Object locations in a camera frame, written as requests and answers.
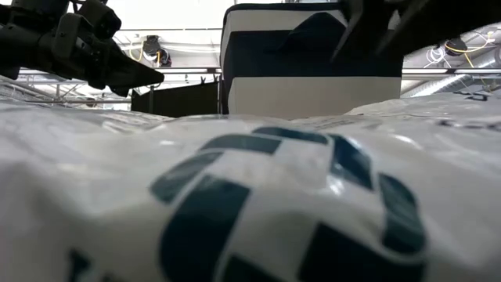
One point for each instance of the white plastic packet dark print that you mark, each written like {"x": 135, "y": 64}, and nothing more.
{"x": 274, "y": 196}

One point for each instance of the silver ventilation duct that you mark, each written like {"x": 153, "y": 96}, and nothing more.
{"x": 450, "y": 84}

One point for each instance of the black divider panel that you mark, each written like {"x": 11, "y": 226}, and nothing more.
{"x": 176, "y": 100}

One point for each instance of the black overhead mounted device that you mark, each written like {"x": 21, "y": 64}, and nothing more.
{"x": 150, "y": 46}
{"x": 456, "y": 46}

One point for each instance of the navy white striped fabric basket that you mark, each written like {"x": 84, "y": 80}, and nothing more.
{"x": 313, "y": 98}

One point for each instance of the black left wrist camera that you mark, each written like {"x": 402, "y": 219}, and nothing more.
{"x": 102, "y": 19}

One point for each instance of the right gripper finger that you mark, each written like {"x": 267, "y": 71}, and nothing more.
{"x": 403, "y": 23}
{"x": 348, "y": 27}

